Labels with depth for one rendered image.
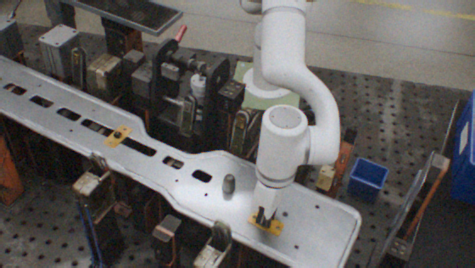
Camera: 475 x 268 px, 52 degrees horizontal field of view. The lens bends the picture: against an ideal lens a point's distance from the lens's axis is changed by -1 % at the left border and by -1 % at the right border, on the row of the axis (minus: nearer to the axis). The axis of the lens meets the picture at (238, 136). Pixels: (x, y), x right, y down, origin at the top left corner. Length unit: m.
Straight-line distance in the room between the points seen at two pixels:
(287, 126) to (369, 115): 1.09
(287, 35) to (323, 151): 0.24
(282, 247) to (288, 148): 0.31
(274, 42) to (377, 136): 0.99
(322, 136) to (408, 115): 1.11
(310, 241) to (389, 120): 0.92
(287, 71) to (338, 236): 0.44
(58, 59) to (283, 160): 0.84
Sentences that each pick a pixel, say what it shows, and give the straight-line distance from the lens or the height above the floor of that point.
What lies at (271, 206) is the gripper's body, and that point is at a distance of 1.04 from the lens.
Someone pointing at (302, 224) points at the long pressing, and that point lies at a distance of 1.19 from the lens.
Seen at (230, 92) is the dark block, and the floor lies 1.12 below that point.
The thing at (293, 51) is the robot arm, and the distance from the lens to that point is 0.97.
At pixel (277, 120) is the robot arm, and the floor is 1.35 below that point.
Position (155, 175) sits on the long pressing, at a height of 1.00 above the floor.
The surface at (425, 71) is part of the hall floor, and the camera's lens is 3.56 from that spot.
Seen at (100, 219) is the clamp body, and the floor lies 0.93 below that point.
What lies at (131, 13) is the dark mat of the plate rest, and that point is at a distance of 1.54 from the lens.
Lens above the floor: 1.97
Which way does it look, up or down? 46 degrees down
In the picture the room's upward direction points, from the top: 6 degrees clockwise
